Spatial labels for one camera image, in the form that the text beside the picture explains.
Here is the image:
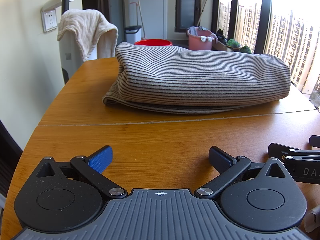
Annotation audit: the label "person's right hand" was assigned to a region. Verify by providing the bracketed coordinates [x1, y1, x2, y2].
[304, 202, 320, 233]

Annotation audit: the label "black shoes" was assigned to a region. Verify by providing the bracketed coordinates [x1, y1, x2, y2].
[216, 29, 227, 43]

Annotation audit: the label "white door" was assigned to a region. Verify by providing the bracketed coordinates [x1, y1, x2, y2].
[127, 0, 167, 40]

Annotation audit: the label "black window frame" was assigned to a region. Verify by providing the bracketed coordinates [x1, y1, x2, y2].
[211, 0, 320, 63]

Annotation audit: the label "white trash bin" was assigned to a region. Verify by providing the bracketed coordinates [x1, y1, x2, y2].
[124, 25, 142, 44]

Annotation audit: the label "mop pole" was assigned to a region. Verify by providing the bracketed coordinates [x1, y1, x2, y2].
[197, 0, 215, 28]

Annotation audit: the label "striped garment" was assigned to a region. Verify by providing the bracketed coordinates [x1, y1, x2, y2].
[102, 42, 292, 115]

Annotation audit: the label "white towel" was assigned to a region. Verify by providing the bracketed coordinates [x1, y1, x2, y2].
[57, 9, 119, 62]

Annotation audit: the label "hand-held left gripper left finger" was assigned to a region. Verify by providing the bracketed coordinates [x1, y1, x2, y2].
[36, 145, 128, 200]

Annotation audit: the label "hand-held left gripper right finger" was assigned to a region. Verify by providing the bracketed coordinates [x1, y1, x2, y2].
[194, 146, 287, 200]

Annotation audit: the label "pink plastic tub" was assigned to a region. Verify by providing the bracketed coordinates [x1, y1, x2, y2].
[187, 26, 217, 51]

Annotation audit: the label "broom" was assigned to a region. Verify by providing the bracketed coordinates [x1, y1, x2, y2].
[136, 0, 148, 40]

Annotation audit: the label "high-rise apartment buildings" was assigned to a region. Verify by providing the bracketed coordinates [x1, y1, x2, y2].
[220, 1, 320, 110]

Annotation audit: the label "wall power outlet with cover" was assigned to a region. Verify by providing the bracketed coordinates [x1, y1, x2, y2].
[41, 0, 75, 33]

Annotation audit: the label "small dark framed window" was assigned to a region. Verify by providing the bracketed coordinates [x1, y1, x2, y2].
[175, 0, 202, 33]

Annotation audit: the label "dark sliding door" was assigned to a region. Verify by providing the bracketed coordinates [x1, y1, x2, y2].
[81, 0, 125, 43]

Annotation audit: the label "red bucket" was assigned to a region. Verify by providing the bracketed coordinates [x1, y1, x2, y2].
[134, 39, 173, 47]

